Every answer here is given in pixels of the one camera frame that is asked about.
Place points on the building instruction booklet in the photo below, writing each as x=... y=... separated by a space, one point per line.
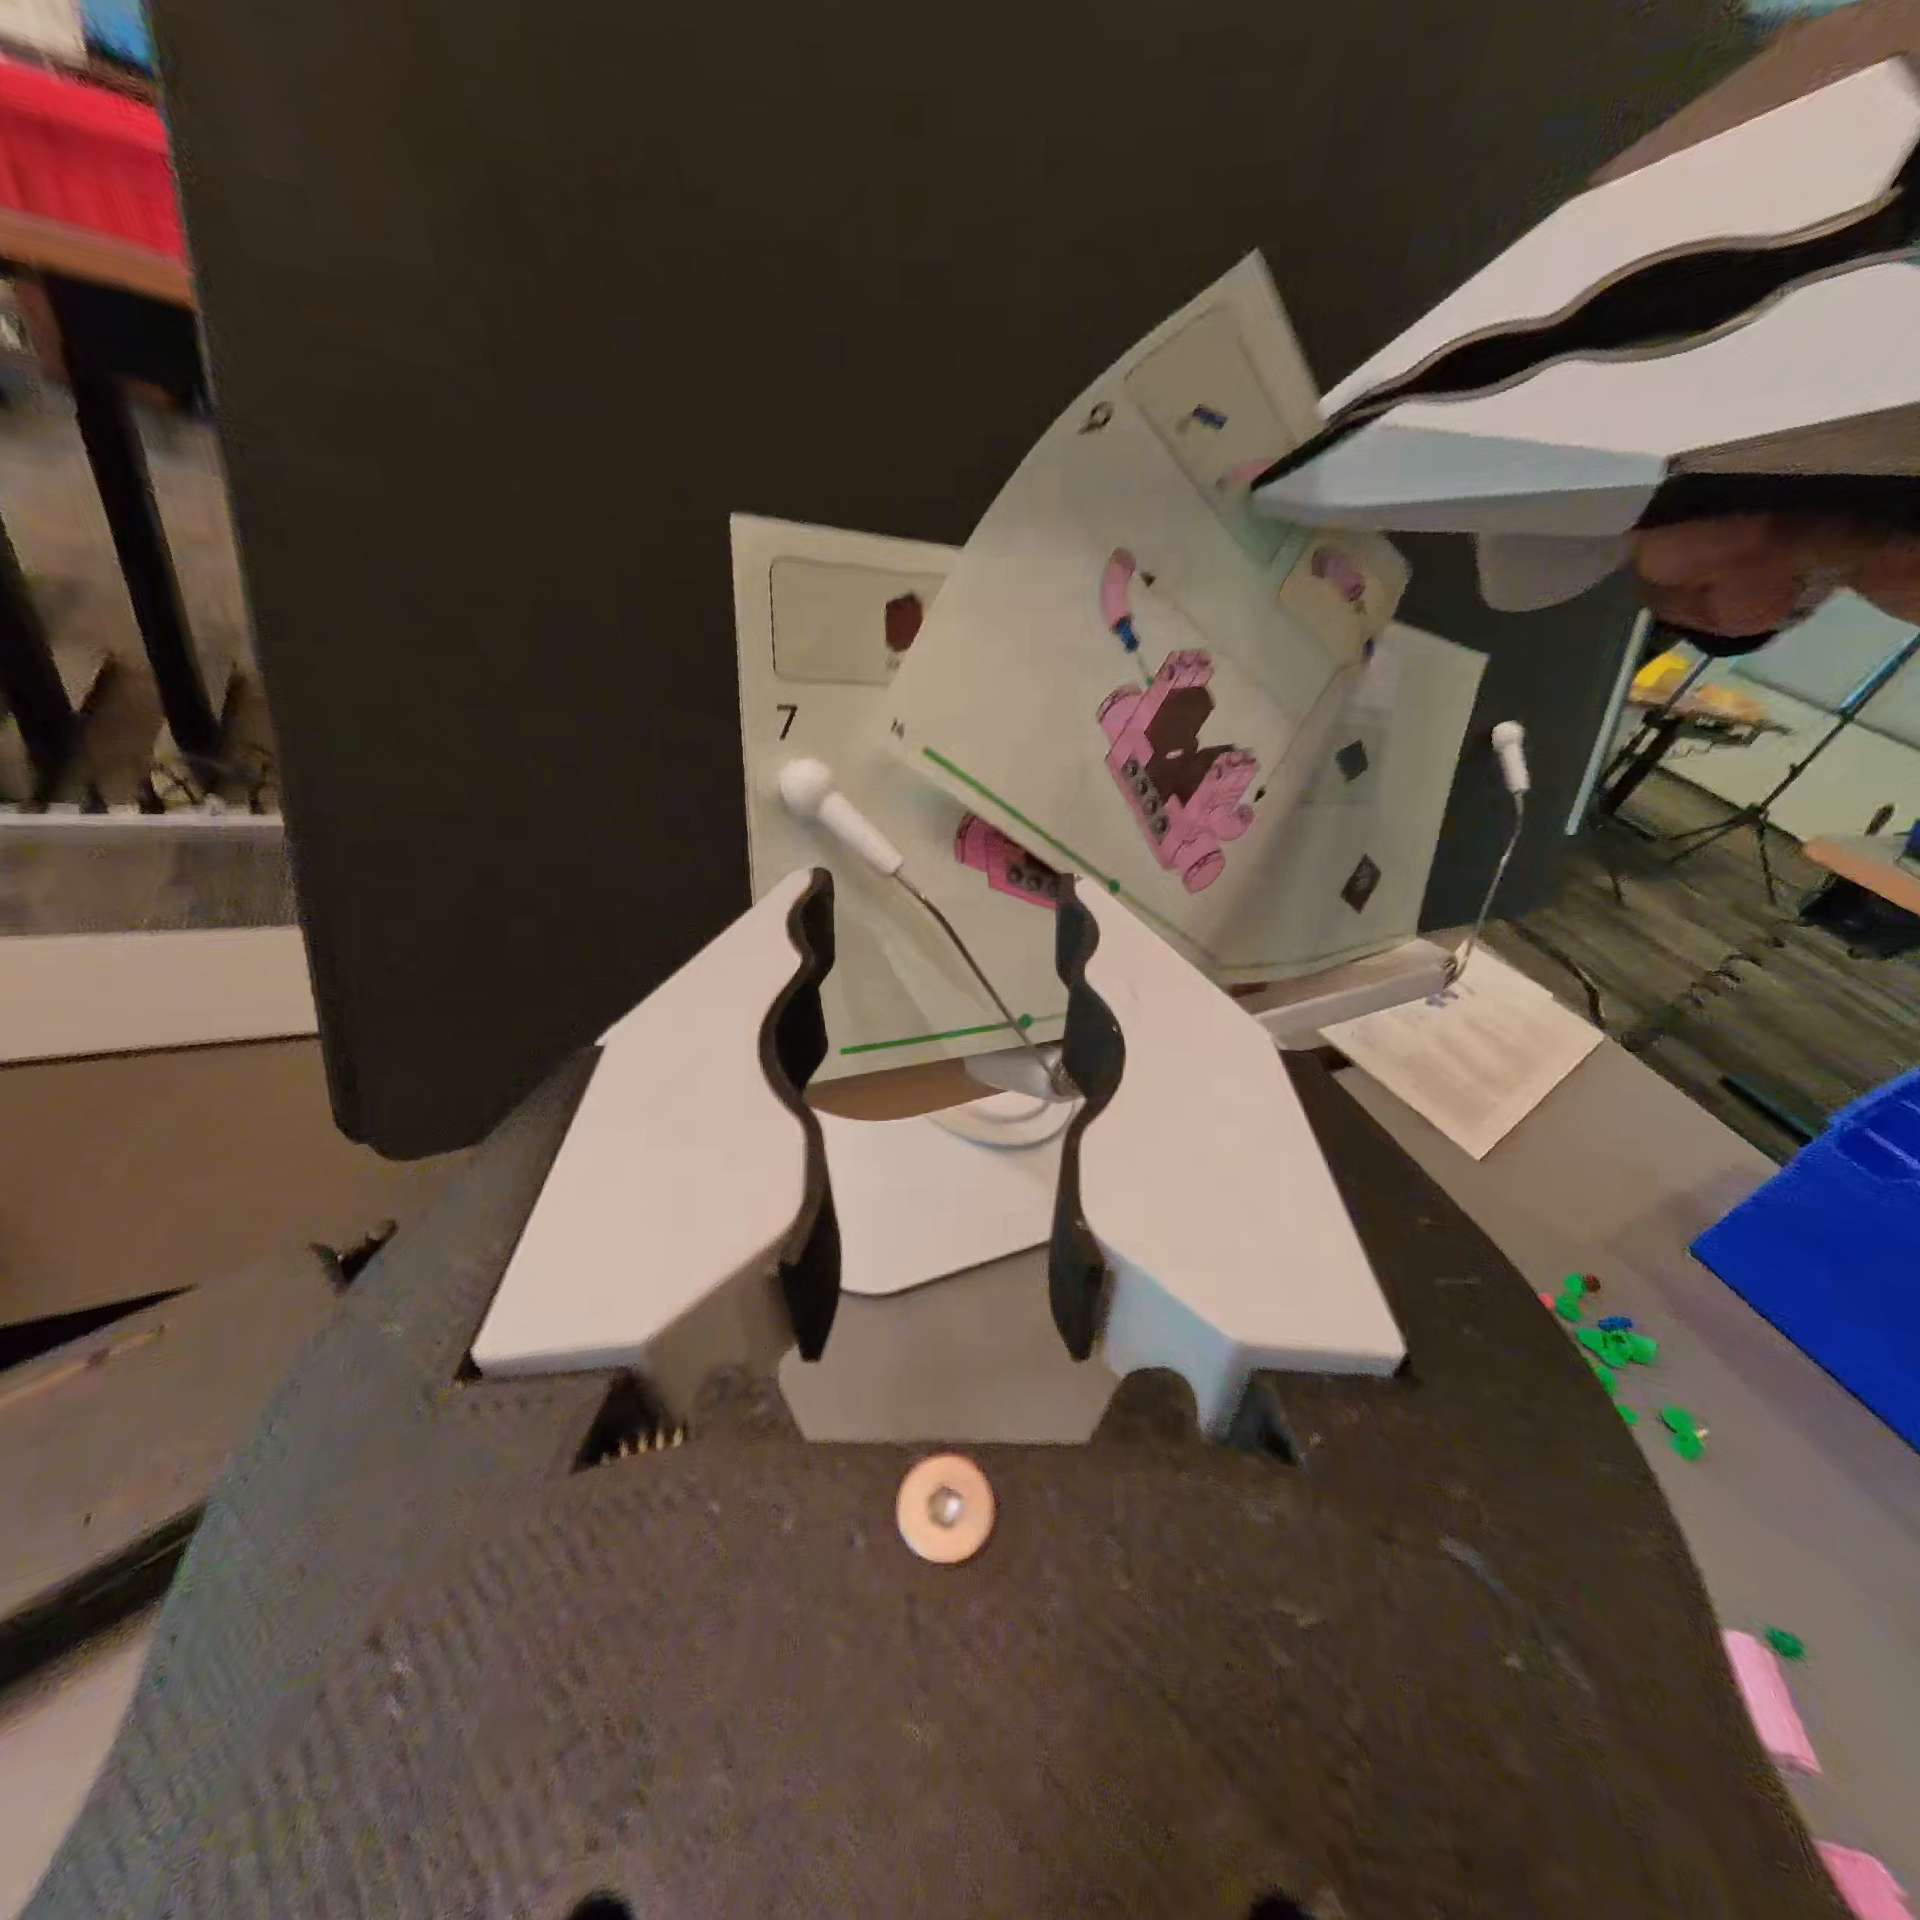
x=1049 y=628

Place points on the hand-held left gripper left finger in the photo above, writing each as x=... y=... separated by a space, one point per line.
x=662 y=1184

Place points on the blue plastic bin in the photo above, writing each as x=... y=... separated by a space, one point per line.
x=1830 y=1259

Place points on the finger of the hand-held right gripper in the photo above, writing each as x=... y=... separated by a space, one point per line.
x=1680 y=210
x=1575 y=435

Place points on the cluster of small green pieces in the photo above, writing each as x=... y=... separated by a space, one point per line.
x=1620 y=1346

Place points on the white book stand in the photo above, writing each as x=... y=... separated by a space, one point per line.
x=930 y=1200

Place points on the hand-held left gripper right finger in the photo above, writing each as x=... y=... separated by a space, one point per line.
x=1244 y=1200

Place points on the pile of pink toy bricks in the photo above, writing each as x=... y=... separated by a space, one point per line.
x=1762 y=1709

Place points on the printed paper sheet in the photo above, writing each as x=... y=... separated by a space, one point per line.
x=1470 y=1049

